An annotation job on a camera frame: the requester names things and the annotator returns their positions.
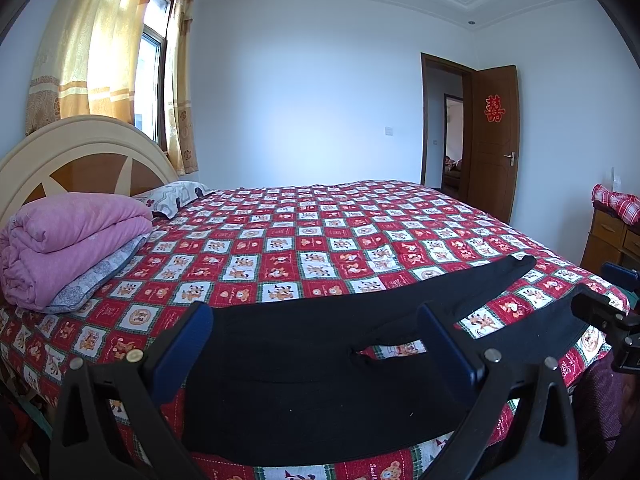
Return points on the red plaid cloth bundle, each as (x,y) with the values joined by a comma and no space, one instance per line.
(625,206)

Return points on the brown wooden door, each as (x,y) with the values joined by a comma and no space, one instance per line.
(492,179)

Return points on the window with dark frame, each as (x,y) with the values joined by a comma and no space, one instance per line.
(149,84)

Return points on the red double happiness decoration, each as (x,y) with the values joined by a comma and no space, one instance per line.
(494,111)

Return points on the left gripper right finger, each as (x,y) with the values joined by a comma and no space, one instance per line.
(541,441)

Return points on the yellow curtain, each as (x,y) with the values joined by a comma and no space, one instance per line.
(177,101)
(86,63)

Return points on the wooden dresser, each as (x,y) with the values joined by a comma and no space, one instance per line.
(610,240)

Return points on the black pants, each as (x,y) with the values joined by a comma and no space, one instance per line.
(291,384)

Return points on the dark brown door frame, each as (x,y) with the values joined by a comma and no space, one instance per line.
(444,81)

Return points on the silver door handle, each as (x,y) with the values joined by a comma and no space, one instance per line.
(510,157)

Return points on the yellow right curtain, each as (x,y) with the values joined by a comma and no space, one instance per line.
(177,101)

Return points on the pink folded quilt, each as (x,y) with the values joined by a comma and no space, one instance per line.
(50,242)

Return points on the cream and brown headboard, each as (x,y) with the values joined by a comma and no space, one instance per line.
(88,153)

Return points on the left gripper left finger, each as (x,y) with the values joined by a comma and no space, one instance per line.
(108,424)

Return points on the red checkered cartoon bedspread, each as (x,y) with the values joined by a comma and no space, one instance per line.
(235,247)

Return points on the yellow left curtain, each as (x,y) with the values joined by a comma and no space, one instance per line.
(86,63)

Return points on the white patterned pillow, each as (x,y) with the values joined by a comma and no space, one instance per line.
(168,199)

